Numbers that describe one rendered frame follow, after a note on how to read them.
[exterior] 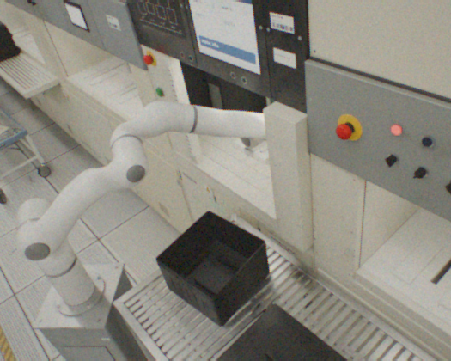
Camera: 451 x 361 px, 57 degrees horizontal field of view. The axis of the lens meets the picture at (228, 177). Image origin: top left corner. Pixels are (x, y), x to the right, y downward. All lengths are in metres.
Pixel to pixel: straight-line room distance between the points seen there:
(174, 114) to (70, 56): 1.94
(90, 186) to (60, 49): 1.87
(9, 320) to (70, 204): 1.63
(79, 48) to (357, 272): 2.40
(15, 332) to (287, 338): 1.88
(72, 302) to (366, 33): 1.31
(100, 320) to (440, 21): 1.36
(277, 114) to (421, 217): 0.71
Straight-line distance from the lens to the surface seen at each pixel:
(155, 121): 1.27
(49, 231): 1.40
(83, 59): 3.19
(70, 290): 1.63
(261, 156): 1.82
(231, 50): 1.27
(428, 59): 0.89
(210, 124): 1.33
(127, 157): 1.27
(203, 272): 1.61
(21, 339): 2.79
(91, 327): 1.64
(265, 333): 1.33
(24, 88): 3.37
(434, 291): 1.43
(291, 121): 1.12
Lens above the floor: 2.03
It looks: 40 degrees down
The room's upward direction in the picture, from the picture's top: 12 degrees counter-clockwise
